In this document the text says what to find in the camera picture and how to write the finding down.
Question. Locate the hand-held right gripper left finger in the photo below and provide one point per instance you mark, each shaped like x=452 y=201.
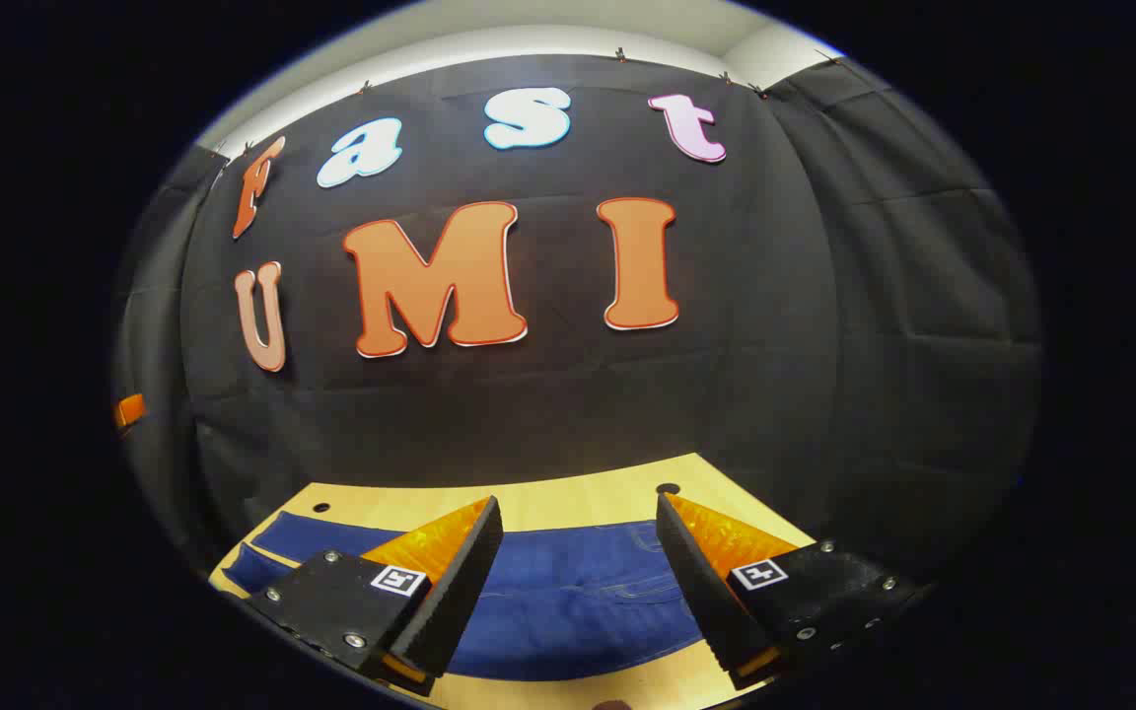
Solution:
x=455 y=592

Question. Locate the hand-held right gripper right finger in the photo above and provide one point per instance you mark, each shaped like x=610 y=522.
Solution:
x=696 y=582

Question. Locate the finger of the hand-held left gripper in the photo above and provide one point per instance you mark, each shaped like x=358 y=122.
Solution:
x=129 y=409

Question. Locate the blue jeans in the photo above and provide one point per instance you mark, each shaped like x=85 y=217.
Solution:
x=568 y=592

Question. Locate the black backdrop cloth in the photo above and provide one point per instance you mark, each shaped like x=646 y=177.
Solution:
x=548 y=414

